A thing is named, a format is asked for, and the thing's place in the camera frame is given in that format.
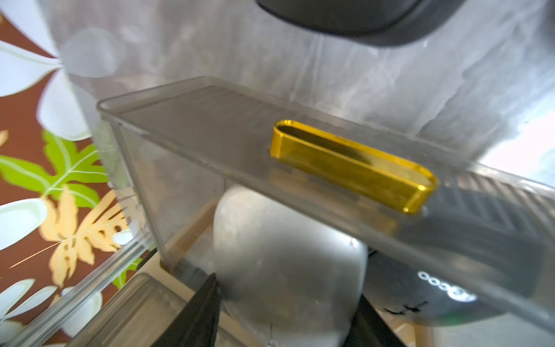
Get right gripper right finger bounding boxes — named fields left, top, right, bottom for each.
left=343, top=296, right=406, bottom=347

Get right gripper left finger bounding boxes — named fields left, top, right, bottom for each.
left=152, top=273, right=221, bottom=347

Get beige drawer organizer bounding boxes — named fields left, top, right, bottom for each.
left=64, top=255, right=434, bottom=347

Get silver computer mouse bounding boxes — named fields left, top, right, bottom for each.
left=213, top=185, right=368, bottom=346

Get black computer mouse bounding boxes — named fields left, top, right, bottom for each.
left=257, top=0, right=464, bottom=47

